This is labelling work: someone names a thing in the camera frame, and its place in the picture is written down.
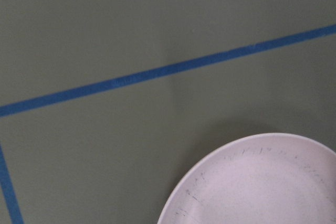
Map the pink plate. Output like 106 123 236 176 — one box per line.
158 133 335 223

